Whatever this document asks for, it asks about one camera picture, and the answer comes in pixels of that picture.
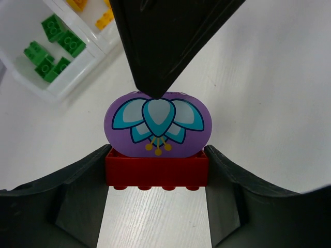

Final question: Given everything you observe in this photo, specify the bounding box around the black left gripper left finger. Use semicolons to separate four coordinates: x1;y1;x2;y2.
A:
1;145;111;247

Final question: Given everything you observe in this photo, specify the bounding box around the clear plastic divided tray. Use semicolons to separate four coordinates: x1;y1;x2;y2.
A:
1;1;120;102

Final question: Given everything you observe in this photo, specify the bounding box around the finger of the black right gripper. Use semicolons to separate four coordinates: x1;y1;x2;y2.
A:
110;0;244;99

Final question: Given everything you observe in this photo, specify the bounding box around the green lego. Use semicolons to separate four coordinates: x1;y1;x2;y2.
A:
57;30;86;58
24;41;49;66

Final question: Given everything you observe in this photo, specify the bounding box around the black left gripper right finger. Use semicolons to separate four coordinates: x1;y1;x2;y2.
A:
204;145;330;247

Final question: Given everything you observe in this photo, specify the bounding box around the yellow half-round lego brick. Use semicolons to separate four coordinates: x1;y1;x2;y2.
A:
104;0;111;9

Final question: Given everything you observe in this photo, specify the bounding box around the red lego brick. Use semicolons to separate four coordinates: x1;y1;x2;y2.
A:
105;148;209;191

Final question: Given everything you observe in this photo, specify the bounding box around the purple paw print lego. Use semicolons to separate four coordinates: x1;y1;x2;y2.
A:
103;91;212;158

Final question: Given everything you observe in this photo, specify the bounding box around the green half-round lego brick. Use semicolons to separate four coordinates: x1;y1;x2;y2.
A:
43;57;70;83

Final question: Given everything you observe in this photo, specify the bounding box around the green lego brick in tray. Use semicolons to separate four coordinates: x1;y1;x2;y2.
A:
41;14;66;43

